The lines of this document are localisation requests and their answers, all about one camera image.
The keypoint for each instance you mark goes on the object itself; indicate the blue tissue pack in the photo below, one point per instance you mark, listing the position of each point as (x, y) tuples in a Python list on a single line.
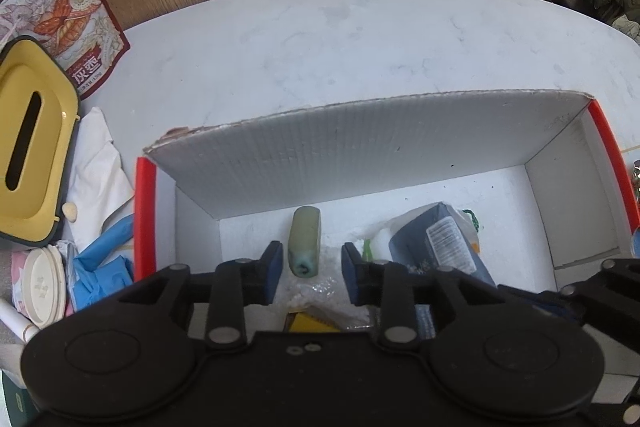
[(435, 247)]

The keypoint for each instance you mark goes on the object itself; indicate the white plastic bag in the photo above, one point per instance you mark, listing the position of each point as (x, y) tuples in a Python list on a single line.
[(327, 264)]

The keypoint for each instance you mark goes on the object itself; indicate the dark green box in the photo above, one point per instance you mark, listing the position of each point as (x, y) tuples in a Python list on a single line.
[(12, 402)]

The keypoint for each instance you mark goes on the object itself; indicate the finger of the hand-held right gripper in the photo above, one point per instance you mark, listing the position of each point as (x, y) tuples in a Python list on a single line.
[(615, 297), (622, 416)]

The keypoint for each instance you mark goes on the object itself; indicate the small beige shell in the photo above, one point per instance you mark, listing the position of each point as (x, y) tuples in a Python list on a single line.
[(70, 213)]

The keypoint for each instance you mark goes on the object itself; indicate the pale green tube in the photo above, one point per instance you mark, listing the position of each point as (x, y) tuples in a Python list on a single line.
[(304, 239)]

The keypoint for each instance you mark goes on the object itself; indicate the yellow and grey tissue box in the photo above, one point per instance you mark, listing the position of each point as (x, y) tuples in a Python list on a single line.
[(35, 142)]

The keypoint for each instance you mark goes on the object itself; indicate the red snack bag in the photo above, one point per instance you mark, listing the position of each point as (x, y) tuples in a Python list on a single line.
[(55, 17)]

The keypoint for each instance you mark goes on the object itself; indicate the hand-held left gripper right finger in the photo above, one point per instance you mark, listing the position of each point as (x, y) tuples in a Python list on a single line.
[(351, 277)]

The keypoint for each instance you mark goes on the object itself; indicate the red and white cardboard box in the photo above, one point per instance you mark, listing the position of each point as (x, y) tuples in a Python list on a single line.
[(375, 147)]

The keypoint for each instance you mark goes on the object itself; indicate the white tissue paper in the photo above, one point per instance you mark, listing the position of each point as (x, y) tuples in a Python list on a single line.
[(95, 167)]

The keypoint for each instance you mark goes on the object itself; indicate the blue gloves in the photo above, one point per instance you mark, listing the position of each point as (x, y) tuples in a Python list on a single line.
[(100, 267)]

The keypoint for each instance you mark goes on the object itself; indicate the white tube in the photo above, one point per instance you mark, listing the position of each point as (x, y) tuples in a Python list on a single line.
[(17, 319)]

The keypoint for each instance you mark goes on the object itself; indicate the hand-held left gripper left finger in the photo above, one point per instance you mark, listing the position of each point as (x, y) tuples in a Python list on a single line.
[(274, 272)]

